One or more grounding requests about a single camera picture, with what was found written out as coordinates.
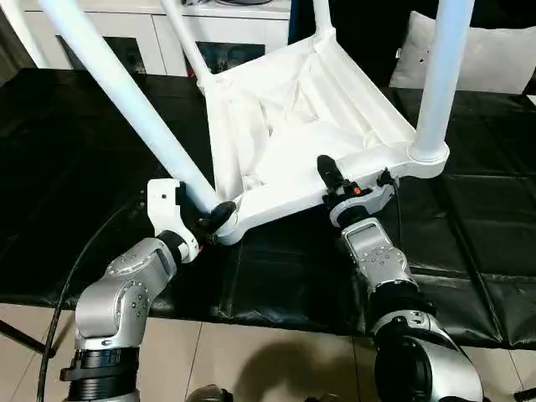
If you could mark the white plastic table top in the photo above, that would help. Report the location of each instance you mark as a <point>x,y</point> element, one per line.
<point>293,176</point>

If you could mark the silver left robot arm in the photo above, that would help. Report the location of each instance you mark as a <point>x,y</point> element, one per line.
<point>121,293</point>

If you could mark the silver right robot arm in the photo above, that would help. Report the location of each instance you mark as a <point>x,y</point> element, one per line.
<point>377,259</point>

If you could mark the black work mat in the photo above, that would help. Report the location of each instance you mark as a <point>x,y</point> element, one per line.
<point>293,285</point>

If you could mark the grey rounded bag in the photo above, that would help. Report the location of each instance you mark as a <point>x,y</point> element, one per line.
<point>247,2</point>

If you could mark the grey cushion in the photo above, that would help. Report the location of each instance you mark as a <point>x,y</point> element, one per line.
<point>494,63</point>

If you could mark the white sideboard with glass doors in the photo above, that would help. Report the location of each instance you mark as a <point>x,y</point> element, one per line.
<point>134,25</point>

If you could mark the white flat board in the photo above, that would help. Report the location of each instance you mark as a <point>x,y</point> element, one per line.
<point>532,99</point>

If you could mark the grey-brown curtain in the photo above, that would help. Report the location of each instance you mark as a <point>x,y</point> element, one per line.
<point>10,50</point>

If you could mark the black metal floor bar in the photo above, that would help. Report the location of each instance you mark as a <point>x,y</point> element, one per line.
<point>525,393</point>

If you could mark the white door frame post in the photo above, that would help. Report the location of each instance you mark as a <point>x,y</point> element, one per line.
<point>29,37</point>

